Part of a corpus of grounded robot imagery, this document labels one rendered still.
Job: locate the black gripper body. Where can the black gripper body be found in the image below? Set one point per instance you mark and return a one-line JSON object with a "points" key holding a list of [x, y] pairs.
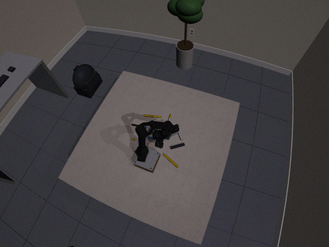
{"points": [[159, 142]]}

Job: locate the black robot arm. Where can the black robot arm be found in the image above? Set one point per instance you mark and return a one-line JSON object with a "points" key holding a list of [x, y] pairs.
{"points": [[142, 133]]}

